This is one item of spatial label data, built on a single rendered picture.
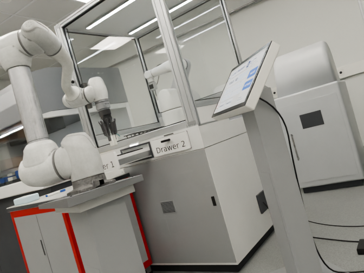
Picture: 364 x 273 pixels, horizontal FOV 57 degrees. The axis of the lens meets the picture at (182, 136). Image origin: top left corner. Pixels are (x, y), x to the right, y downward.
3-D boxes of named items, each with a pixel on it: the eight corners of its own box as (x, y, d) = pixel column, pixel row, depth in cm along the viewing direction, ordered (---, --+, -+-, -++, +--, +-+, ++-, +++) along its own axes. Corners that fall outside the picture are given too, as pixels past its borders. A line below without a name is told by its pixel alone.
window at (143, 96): (186, 120, 210) (144, -29, 209) (97, 148, 259) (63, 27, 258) (187, 119, 210) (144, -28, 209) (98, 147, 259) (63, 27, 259)
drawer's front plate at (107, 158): (118, 169, 199) (113, 151, 199) (88, 176, 216) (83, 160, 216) (120, 168, 201) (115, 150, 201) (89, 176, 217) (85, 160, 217)
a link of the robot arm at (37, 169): (58, 182, 152) (17, 195, 156) (76, 178, 168) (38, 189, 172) (14, 23, 157) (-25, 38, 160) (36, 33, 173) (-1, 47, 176)
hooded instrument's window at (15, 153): (40, 175, 263) (24, 119, 262) (-51, 201, 365) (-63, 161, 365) (136, 148, 356) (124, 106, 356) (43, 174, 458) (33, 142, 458)
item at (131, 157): (118, 167, 202) (115, 156, 202) (90, 173, 216) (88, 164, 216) (158, 153, 234) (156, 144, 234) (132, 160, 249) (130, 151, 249)
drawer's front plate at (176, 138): (190, 148, 207) (185, 131, 207) (155, 157, 224) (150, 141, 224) (191, 148, 209) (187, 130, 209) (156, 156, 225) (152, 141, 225)
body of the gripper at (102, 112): (103, 108, 207) (106, 123, 208) (112, 107, 214) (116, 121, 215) (95, 111, 212) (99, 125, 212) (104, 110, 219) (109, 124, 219)
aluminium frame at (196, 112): (197, 124, 203) (150, -43, 203) (90, 156, 262) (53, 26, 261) (256, 109, 281) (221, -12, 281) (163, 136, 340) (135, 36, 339)
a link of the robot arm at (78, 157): (96, 174, 149) (82, 127, 150) (59, 186, 152) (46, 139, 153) (110, 170, 165) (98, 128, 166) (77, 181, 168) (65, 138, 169)
